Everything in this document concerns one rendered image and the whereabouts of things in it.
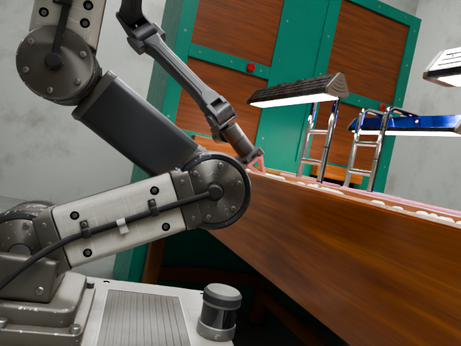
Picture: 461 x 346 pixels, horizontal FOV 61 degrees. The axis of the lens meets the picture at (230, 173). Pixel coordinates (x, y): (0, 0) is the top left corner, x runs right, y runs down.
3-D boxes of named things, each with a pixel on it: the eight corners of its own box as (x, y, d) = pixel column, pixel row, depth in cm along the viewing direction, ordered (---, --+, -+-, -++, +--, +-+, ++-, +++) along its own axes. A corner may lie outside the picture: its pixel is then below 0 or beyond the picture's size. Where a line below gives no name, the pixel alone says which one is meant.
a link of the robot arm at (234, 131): (224, 129, 122) (236, 117, 124) (215, 131, 128) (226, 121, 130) (237, 146, 124) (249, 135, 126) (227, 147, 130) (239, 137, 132)
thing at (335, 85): (326, 92, 118) (332, 68, 118) (245, 104, 176) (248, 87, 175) (348, 98, 121) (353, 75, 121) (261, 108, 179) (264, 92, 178)
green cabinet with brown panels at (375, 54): (157, 131, 178) (199, -79, 175) (139, 130, 230) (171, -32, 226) (386, 181, 229) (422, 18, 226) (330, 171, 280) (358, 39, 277)
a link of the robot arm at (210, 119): (208, 115, 120) (228, 101, 124) (194, 120, 131) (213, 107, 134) (229, 147, 124) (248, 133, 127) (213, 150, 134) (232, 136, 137)
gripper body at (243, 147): (251, 150, 135) (239, 132, 132) (263, 151, 125) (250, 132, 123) (237, 162, 133) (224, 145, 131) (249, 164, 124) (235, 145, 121)
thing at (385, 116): (365, 215, 154) (389, 103, 153) (335, 206, 173) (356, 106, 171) (401, 222, 161) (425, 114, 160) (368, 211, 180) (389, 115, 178)
